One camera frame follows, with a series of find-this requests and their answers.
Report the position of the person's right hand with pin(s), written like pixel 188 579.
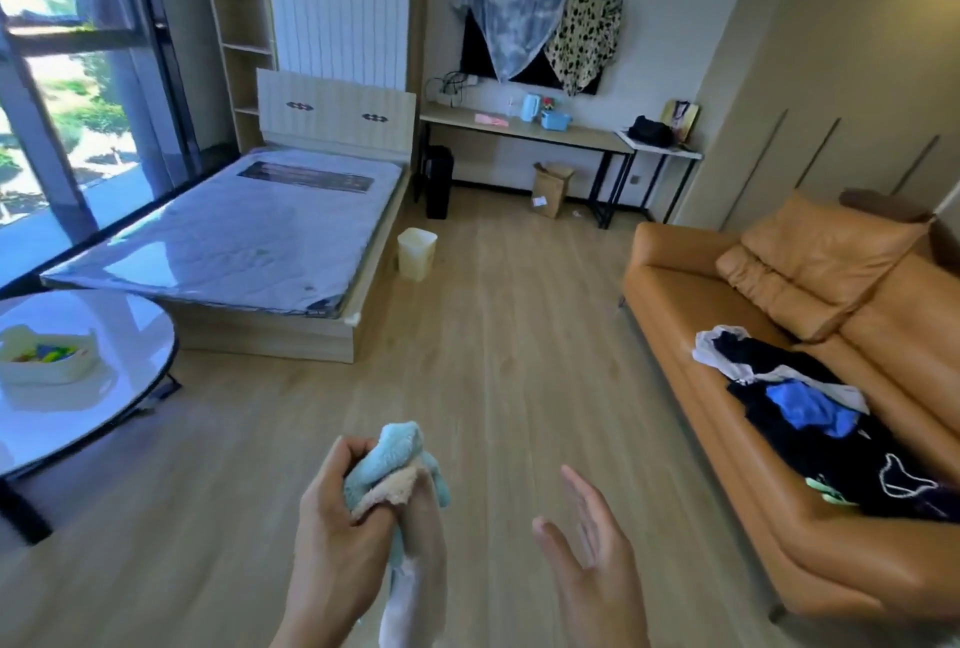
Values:
pixel 600 595

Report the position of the person's left hand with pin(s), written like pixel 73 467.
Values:
pixel 330 550

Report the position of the person's right thumb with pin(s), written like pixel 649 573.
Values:
pixel 551 542

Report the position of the person's left fingers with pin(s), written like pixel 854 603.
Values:
pixel 352 456

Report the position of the blue beige white towel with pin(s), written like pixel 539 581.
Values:
pixel 397 456

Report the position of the person's left forearm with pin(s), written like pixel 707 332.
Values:
pixel 300 629

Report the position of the cream plastic waste bin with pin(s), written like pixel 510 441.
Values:
pixel 417 257

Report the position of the plastic-wrapped grey mattress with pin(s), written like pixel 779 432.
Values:
pixel 240 242

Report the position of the white garment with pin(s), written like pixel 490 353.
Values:
pixel 712 351

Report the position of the round white glossy table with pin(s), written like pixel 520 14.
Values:
pixel 112 370

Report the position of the black garment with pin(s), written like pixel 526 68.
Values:
pixel 810 456

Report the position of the orange leather sofa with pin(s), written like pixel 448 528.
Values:
pixel 825 557

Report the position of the green clothes hanger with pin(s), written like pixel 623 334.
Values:
pixel 829 494

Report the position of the black suitcase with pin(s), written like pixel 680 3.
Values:
pixel 439 182

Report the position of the blue garment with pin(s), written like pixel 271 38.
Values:
pixel 810 407

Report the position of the white plastic basket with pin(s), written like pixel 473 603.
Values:
pixel 52 372

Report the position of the colourful toys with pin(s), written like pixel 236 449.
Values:
pixel 45 353

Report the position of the brown cardboard box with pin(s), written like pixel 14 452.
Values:
pixel 551 194

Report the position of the small orange leather cushion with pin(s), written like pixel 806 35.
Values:
pixel 780 295

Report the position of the pink cloth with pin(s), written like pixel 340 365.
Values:
pixel 491 120

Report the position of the long wooden desk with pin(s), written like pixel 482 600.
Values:
pixel 517 130

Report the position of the light blue kettle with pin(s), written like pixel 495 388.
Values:
pixel 530 109

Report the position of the blue plastic basin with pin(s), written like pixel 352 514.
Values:
pixel 556 121

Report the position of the large orange leather cushion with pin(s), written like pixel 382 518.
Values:
pixel 832 250

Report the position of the white side table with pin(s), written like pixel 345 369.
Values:
pixel 664 147

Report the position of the black bag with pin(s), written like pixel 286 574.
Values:
pixel 649 131

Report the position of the yellow gift bag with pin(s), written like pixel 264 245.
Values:
pixel 684 121

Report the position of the light wooden open shelf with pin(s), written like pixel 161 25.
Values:
pixel 240 10

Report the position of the large glass window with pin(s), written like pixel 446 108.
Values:
pixel 67 92

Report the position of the blue tie-dye cloth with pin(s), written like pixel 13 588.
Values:
pixel 514 17

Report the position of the leopard print cloth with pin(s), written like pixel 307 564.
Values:
pixel 585 40

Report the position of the light wooden bed frame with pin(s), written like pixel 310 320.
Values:
pixel 285 340

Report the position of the black wall television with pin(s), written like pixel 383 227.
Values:
pixel 476 55

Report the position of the white slatted wall panel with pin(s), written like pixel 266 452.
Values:
pixel 337 2

